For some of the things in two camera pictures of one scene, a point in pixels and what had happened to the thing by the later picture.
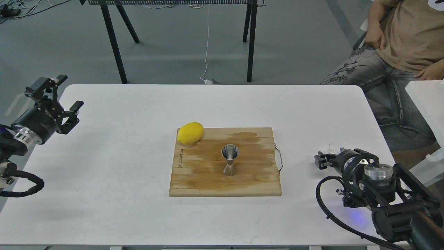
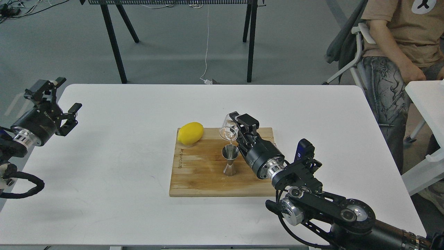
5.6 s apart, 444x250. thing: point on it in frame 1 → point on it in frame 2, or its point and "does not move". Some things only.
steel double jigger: x=230 y=152 does not move
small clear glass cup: x=334 y=147 → x=229 y=131
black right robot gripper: x=348 y=160 → x=262 y=155
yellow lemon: x=190 y=133 does not move
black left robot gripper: x=42 y=120 does not move
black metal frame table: x=250 y=23 does not move
